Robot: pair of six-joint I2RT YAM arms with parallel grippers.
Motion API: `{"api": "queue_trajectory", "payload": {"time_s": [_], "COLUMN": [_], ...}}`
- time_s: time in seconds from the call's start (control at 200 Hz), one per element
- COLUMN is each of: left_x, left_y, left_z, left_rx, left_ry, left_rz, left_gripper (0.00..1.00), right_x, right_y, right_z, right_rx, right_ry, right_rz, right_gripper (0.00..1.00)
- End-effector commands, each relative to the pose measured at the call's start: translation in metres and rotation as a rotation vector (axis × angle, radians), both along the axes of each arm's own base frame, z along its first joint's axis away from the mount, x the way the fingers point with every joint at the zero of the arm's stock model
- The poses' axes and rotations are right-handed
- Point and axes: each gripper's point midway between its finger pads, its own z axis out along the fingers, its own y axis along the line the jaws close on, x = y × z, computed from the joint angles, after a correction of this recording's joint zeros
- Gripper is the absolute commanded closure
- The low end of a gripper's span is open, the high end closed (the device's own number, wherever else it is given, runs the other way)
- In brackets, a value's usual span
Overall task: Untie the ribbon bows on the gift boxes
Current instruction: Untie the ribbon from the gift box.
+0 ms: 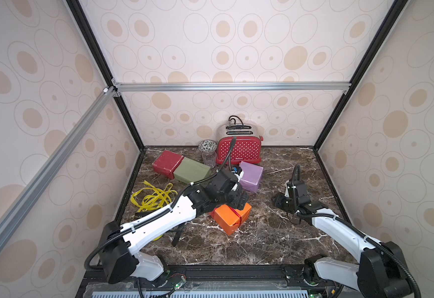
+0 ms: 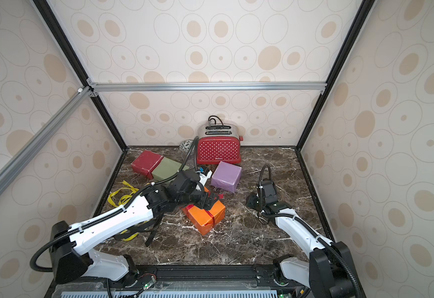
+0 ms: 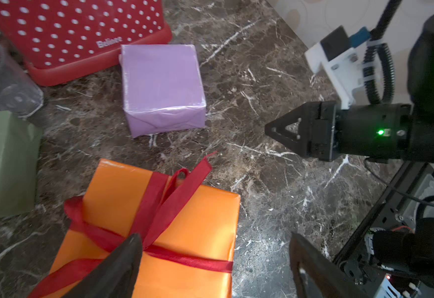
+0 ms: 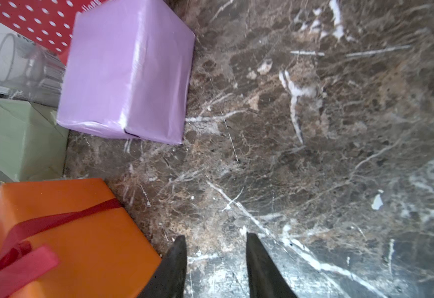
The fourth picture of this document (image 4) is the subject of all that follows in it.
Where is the clear plastic cup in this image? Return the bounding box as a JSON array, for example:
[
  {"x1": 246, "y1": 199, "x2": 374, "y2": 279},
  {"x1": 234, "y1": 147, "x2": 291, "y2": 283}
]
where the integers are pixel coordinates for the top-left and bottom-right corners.
[{"x1": 0, "y1": 34, "x2": 65, "y2": 108}]

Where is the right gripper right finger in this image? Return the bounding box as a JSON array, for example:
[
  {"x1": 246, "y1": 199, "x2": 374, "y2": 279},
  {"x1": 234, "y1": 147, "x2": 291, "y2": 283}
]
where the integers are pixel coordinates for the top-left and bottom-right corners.
[{"x1": 246, "y1": 233, "x2": 298, "y2": 298}]

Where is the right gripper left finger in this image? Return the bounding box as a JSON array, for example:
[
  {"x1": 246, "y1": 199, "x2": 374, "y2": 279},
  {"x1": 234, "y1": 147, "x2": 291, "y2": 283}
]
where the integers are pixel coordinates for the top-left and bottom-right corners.
[{"x1": 137, "y1": 235, "x2": 187, "y2": 298}]

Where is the green gift box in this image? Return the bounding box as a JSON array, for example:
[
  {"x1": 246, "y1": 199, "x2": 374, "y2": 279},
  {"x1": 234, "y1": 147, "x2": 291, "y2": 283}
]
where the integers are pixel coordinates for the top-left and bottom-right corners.
[{"x1": 0, "y1": 99, "x2": 69, "y2": 182}]

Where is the purple gift box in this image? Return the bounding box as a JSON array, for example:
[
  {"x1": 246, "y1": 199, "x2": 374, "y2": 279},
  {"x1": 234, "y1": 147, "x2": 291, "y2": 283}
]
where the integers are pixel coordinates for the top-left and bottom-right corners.
[{"x1": 57, "y1": 1, "x2": 195, "y2": 145}]

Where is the red ribbon bow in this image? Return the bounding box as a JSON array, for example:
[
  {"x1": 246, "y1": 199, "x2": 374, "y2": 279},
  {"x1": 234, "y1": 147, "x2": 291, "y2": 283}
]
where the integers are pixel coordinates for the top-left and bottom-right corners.
[{"x1": 0, "y1": 199, "x2": 121, "y2": 298}]

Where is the red polka dot toaster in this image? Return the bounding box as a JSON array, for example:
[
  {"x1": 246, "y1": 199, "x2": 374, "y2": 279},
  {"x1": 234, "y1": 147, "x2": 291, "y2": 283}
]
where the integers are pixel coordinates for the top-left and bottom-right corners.
[{"x1": 0, "y1": 0, "x2": 107, "y2": 64}]

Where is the orange gift box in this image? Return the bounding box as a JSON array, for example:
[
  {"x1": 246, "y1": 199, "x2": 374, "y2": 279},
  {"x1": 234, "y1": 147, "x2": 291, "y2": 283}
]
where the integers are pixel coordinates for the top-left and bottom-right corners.
[{"x1": 0, "y1": 178, "x2": 161, "y2": 298}]

